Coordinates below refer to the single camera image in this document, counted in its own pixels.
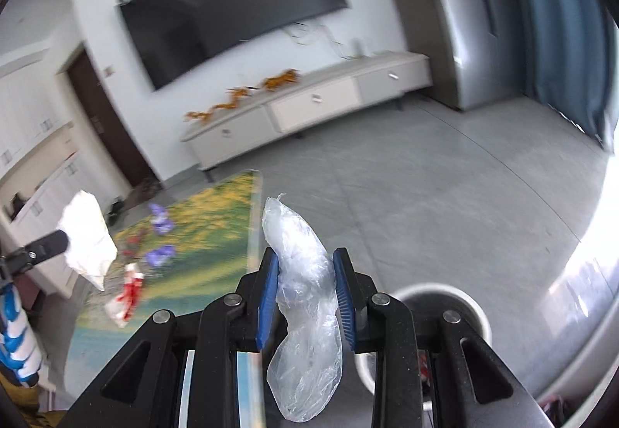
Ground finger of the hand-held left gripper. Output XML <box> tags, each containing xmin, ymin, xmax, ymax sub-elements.
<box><xmin>0</xmin><ymin>230</ymin><xmax>69</xmax><ymax>275</ymax></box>

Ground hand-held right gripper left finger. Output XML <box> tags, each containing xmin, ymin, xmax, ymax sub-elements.
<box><xmin>68</xmin><ymin>247</ymin><xmax>281</xmax><ymax>428</ymax></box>

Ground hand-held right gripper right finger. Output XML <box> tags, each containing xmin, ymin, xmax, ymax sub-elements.
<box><xmin>332</xmin><ymin>247</ymin><xmax>552</xmax><ymax>428</ymax></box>

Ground clear plastic bag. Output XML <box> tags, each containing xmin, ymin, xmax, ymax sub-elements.
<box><xmin>261</xmin><ymin>193</ymin><xmax>343</xmax><ymax>423</ymax></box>

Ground white trash bin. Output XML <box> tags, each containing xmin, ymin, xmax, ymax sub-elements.
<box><xmin>355</xmin><ymin>283</ymin><xmax>491</xmax><ymax>412</ymax></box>

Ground white base cabinets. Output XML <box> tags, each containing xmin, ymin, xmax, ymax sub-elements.
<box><xmin>0</xmin><ymin>152</ymin><xmax>131</xmax><ymax>298</ymax></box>

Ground yellow-brown cloth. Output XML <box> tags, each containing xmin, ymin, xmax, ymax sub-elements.
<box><xmin>0</xmin><ymin>384</ymin><xmax>68</xmax><ymax>428</ymax></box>

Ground red silver foil wrapper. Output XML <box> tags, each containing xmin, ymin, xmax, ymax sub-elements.
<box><xmin>104</xmin><ymin>264</ymin><xmax>146</xmax><ymax>327</ymax></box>

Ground dark shoes by door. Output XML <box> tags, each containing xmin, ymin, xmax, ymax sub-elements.
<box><xmin>130</xmin><ymin>179</ymin><xmax>162</xmax><ymax>201</ymax></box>

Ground purple crumpled wrapper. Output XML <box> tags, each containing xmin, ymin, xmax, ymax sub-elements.
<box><xmin>145</xmin><ymin>245</ymin><xmax>176</xmax><ymax>267</ymax></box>
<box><xmin>150</xmin><ymin>203</ymin><xmax>174</xmax><ymax>235</ymax></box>

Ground dark brown door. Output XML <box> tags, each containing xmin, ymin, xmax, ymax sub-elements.
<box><xmin>67</xmin><ymin>48</ymin><xmax>160</xmax><ymax>187</ymax></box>

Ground golden dragon figurine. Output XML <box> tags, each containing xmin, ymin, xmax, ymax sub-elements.
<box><xmin>185</xmin><ymin>86</ymin><xmax>252</xmax><ymax>124</ymax></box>

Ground grey white television cabinet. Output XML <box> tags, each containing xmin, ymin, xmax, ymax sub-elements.
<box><xmin>180</xmin><ymin>50</ymin><xmax>433</xmax><ymax>182</ymax></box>

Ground golden tiger figurine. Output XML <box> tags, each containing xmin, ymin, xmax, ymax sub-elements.
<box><xmin>261</xmin><ymin>69</ymin><xmax>303</xmax><ymax>92</ymax></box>

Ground grey refrigerator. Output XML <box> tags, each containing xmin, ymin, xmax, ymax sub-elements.
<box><xmin>411</xmin><ymin>0</ymin><xmax>535</xmax><ymax>112</ymax></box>

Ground blue curtain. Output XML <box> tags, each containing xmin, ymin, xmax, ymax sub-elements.
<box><xmin>493</xmin><ymin>0</ymin><xmax>619</xmax><ymax>148</ymax></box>

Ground white wall cabinets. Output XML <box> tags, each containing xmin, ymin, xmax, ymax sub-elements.
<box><xmin>0</xmin><ymin>65</ymin><xmax>66</xmax><ymax>165</ymax></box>

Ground hanging cables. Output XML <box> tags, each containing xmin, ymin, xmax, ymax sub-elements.
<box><xmin>285</xmin><ymin>22</ymin><xmax>359</xmax><ymax>59</ymax></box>

